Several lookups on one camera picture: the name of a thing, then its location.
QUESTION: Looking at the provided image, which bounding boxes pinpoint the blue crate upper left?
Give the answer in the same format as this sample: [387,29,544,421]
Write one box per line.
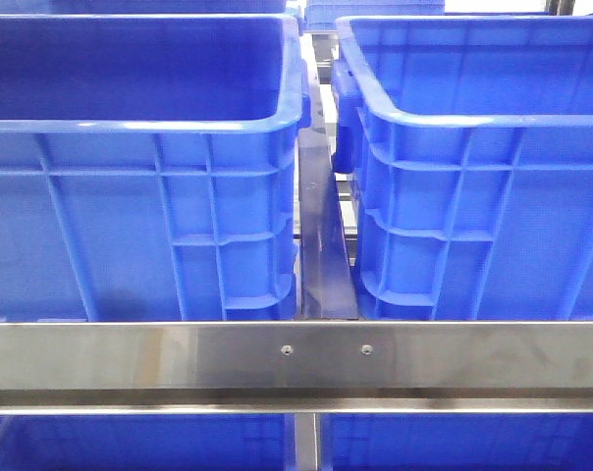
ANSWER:
[0,15,309,322]

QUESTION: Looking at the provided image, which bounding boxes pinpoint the steel rack front rail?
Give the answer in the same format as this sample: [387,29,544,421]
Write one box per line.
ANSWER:
[0,321,593,414]

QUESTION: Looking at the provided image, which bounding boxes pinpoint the blue crate upper right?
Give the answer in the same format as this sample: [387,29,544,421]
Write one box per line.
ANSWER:
[332,16,593,321]

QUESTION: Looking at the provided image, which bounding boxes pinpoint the blue crate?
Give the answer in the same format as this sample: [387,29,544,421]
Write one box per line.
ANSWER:
[0,414,296,470]
[321,413,593,470]
[0,0,301,15]
[304,0,445,31]
[332,16,593,321]
[0,15,309,322]

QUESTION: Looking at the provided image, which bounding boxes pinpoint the blue crate lower right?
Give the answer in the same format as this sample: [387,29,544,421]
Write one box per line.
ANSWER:
[321,413,593,470]

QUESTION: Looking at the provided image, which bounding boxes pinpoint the steel rack lower post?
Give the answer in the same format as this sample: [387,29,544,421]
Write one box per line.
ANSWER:
[295,413,321,471]

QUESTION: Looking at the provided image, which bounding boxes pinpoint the steel rack centre divider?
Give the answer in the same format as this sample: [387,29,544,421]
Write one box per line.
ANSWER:
[298,33,359,321]

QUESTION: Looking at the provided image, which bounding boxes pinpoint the blue crate lower left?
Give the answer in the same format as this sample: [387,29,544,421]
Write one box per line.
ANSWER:
[0,414,296,470]

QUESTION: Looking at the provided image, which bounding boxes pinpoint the blue crate rear left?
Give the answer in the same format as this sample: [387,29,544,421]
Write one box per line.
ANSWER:
[0,0,301,15]

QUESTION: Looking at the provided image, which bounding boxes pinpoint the blue crate rear right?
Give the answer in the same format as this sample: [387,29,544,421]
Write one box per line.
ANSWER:
[304,0,445,31]

